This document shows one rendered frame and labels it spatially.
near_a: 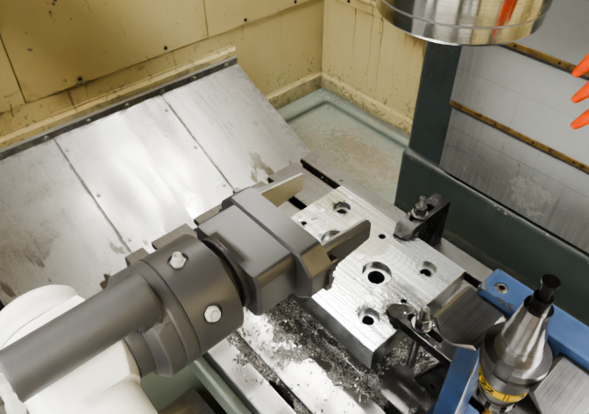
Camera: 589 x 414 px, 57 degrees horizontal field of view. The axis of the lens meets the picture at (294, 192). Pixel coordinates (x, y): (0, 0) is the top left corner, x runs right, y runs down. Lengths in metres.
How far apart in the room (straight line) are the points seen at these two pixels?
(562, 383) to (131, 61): 1.29
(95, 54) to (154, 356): 1.18
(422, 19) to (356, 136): 1.42
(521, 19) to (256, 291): 0.31
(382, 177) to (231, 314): 1.35
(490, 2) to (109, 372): 0.40
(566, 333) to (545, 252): 0.66
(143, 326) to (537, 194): 0.93
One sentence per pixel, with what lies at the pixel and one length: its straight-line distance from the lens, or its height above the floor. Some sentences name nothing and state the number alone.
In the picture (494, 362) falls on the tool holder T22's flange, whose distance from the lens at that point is 0.57.
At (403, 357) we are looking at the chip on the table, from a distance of 0.93.
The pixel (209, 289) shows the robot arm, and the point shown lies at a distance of 0.40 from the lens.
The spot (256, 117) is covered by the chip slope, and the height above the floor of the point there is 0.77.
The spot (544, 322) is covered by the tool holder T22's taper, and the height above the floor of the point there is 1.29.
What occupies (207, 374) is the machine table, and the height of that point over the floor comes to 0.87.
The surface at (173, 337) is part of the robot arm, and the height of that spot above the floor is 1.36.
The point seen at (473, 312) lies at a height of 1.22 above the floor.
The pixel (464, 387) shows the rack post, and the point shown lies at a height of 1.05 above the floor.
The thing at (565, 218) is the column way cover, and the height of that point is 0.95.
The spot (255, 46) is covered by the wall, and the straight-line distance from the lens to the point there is 1.80.
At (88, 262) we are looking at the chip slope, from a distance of 1.38.
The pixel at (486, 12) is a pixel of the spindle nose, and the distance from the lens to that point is 0.49.
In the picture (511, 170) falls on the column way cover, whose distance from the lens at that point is 1.18.
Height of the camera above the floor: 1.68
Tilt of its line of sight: 42 degrees down
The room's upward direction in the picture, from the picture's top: straight up
